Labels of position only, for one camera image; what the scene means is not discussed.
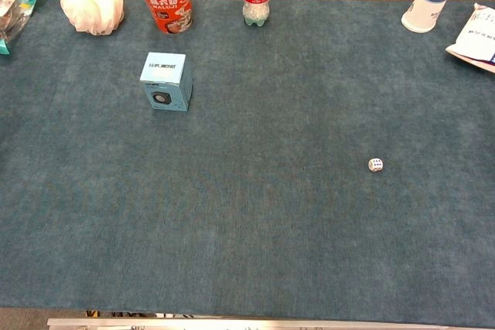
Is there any teal felt table cloth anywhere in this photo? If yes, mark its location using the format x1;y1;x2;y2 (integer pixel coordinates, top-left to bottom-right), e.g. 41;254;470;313
0;0;495;328

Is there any light blue speaker box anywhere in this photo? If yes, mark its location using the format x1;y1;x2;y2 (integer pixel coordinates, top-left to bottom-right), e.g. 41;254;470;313
139;52;193;112

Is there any white mesh bath sponge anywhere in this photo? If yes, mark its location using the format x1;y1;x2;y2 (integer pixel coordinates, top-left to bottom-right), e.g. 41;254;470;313
60;0;125;36

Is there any white paper cup blue band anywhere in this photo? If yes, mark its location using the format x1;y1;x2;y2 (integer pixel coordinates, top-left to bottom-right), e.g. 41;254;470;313
401;0;453;33

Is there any white printed snack bag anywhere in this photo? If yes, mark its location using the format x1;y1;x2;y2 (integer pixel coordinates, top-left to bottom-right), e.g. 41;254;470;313
445;2;495;74

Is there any teal plastic snack bag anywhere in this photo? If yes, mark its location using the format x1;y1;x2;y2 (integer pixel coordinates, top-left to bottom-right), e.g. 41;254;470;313
0;0;39;56

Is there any silver metal frame rail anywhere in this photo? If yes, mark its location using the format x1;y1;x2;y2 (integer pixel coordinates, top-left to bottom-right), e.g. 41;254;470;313
46;317;495;330

